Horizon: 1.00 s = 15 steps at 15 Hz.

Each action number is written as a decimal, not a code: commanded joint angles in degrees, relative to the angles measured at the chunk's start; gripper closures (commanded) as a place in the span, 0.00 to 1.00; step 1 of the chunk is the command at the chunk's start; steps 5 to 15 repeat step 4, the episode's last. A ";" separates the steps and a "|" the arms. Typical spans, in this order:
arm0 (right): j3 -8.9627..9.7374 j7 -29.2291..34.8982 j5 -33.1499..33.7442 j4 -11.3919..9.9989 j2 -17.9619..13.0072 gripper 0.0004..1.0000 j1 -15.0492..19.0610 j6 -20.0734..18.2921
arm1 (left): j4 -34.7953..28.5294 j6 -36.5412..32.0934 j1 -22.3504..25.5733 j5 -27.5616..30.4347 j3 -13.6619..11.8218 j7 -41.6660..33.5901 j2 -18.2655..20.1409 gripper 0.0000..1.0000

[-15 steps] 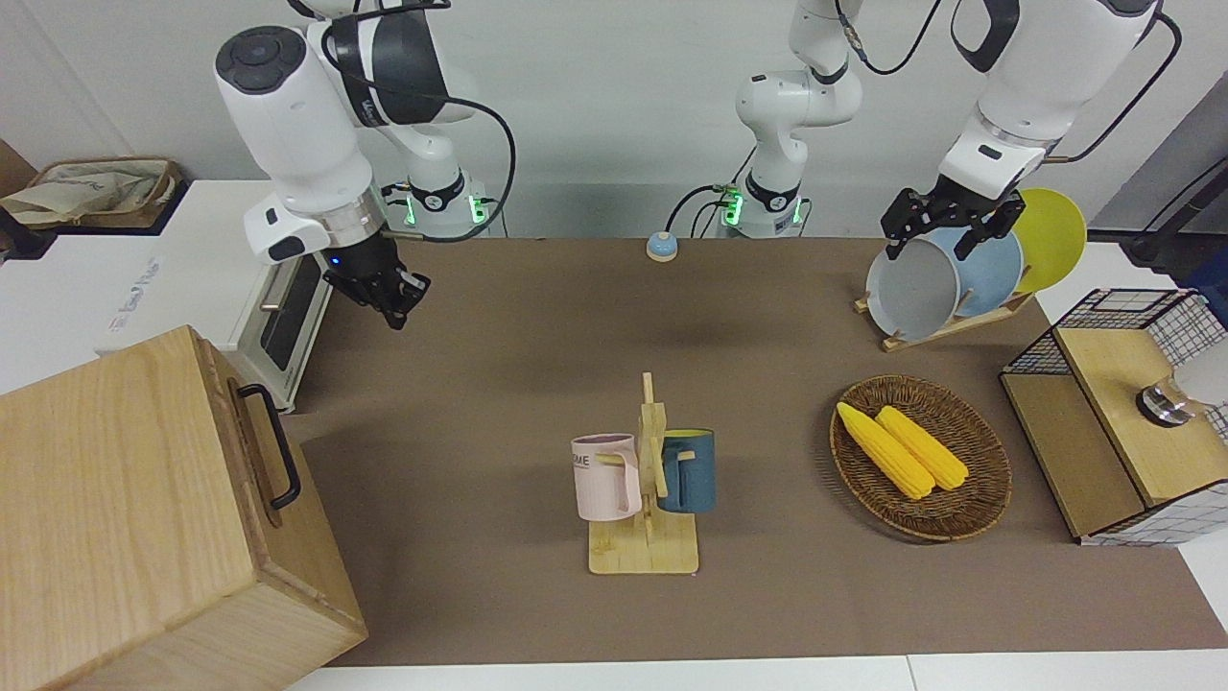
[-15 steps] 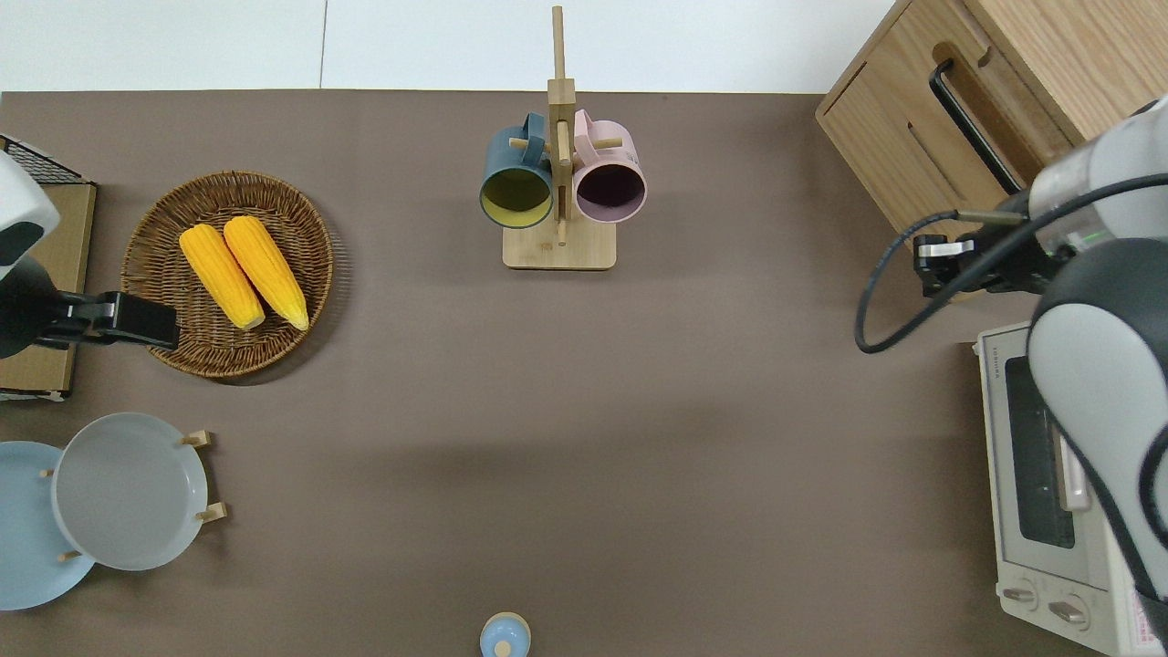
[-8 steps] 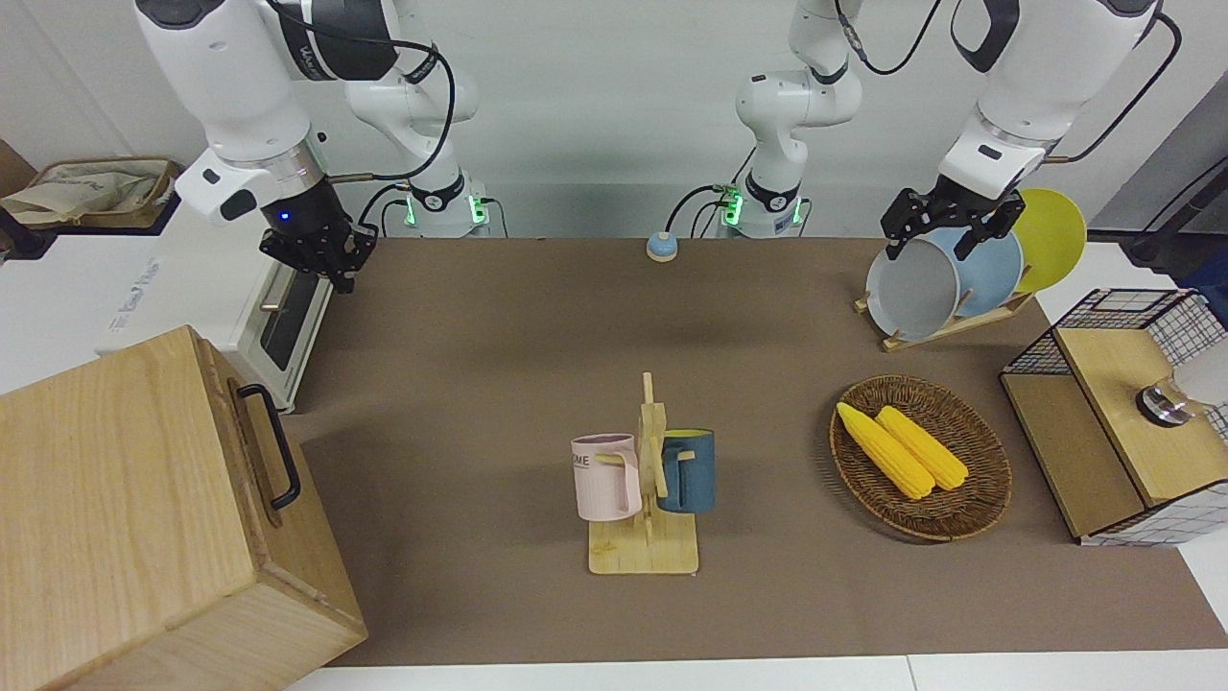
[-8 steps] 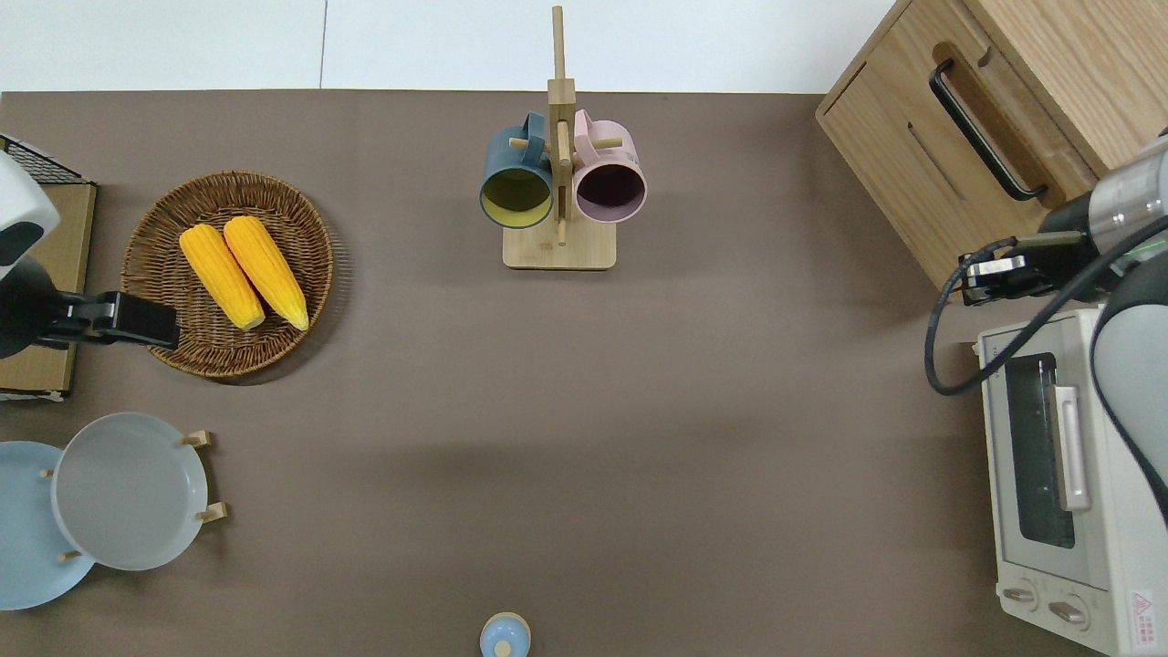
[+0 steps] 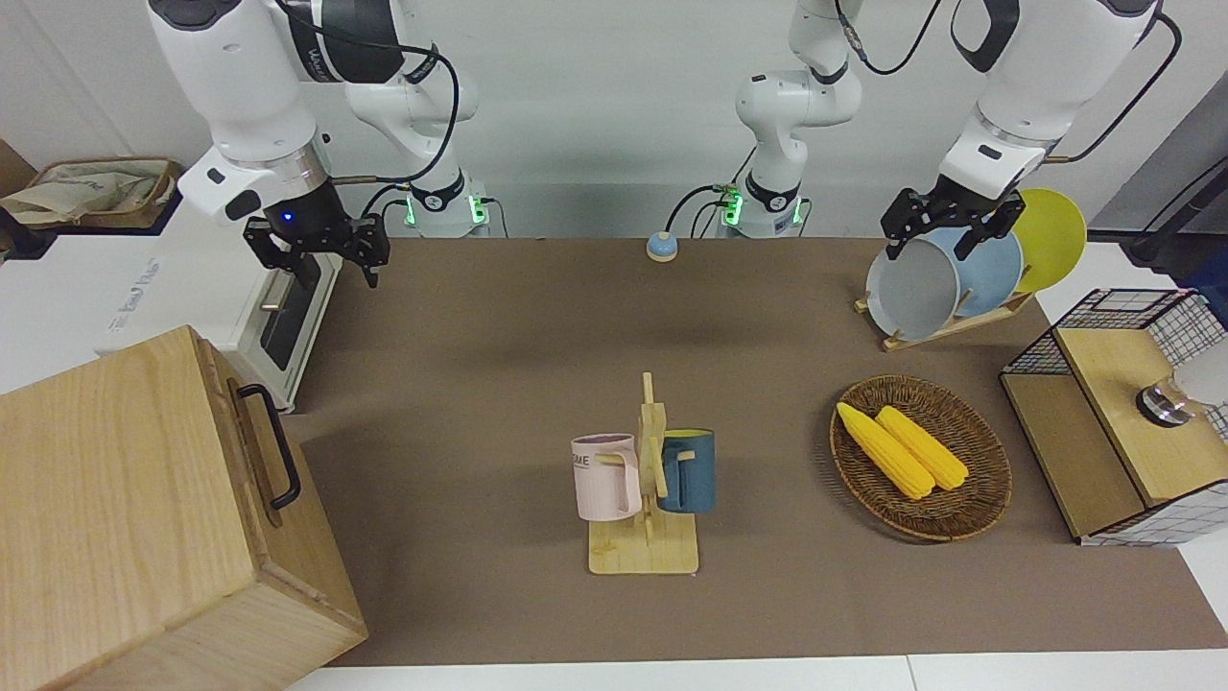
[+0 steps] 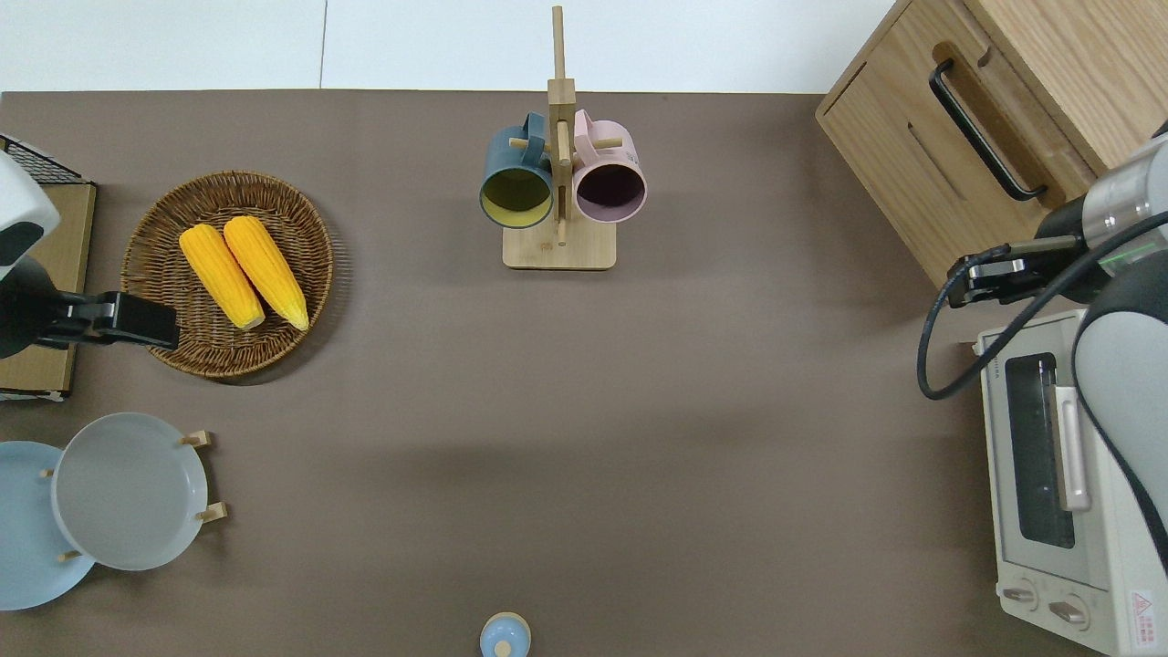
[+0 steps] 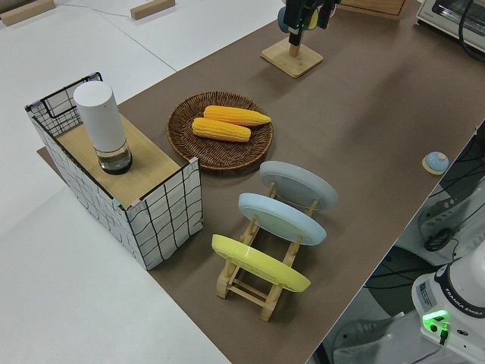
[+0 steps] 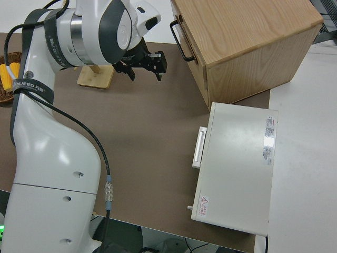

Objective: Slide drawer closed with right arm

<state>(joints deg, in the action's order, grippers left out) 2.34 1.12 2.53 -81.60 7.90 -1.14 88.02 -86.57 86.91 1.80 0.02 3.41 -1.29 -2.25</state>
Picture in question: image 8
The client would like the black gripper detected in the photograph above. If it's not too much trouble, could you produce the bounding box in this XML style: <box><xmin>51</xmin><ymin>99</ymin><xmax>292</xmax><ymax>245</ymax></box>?
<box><xmin>113</xmin><ymin>39</ymin><xmax>167</xmax><ymax>82</ymax></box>

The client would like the wooden drawer with black handle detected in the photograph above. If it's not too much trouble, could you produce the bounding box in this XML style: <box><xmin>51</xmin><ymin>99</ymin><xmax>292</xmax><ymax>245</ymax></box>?
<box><xmin>170</xmin><ymin>0</ymin><xmax>210</xmax><ymax>105</ymax></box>

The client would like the wooden mug stand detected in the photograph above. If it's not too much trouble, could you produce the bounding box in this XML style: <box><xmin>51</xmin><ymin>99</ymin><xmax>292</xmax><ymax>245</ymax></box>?
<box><xmin>73</xmin><ymin>64</ymin><xmax>115</xmax><ymax>90</ymax></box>

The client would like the brown table mat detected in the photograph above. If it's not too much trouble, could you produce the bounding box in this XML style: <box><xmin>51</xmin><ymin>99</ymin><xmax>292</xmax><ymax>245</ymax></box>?
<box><xmin>0</xmin><ymin>33</ymin><xmax>272</xmax><ymax>253</ymax></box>

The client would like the wooden cabinet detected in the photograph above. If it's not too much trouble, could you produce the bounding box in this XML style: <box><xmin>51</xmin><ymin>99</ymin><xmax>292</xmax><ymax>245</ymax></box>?
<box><xmin>171</xmin><ymin>0</ymin><xmax>324</xmax><ymax>105</ymax></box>

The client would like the long flat black band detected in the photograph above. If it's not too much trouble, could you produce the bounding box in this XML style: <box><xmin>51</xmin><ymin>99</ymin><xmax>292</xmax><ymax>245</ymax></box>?
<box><xmin>9</xmin><ymin>8</ymin><xmax>57</xmax><ymax>147</ymax></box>

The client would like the white microwave oven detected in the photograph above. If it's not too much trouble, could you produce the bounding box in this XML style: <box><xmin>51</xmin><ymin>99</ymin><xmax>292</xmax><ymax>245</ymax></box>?
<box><xmin>186</xmin><ymin>102</ymin><xmax>279</xmax><ymax>237</ymax></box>

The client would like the yellow corn cob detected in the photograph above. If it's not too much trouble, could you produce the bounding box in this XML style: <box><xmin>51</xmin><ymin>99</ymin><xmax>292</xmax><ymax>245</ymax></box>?
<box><xmin>9</xmin><ymin>62</ymin><xmax>22</xmax><ymax>80</ymax></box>
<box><xmin>0</xmin><ymin>64</ymin><xmax>13</xmax><ymax>92</ymax></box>

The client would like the wicker basket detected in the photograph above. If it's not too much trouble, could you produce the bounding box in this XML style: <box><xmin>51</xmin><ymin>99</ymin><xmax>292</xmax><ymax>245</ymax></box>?
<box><xmin>0</xmin><ymin>51</ymin><xmax>23</xmax><ymax>104</ymax></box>

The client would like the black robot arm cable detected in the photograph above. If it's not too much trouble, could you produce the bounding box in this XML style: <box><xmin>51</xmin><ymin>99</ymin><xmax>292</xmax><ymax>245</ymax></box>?
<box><xmin>3</xmin><ymin>0</ymin><xmax>114</xmax><ymax>253</ymax></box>

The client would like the black velcro wrist strap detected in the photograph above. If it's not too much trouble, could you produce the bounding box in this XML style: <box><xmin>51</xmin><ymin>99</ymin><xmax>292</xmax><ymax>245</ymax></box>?
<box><xmin>44</xmin><ymin>10</ymin><xmax>71</xmax><ymax>71</ymax></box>

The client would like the black velcro forearm strap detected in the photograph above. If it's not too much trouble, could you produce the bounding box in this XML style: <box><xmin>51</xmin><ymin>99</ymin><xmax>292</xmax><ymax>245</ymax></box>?
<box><xmin>11</xmin><ymin>77</ymin><xmax>55</xmax><ymax>105</ymax></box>

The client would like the black floor cable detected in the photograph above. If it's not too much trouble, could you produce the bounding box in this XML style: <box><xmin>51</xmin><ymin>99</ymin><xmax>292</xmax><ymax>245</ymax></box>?
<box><xmin>183</xmin><ymin>237</ymin><xmax>211</xmax><ymax>253</ymax></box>

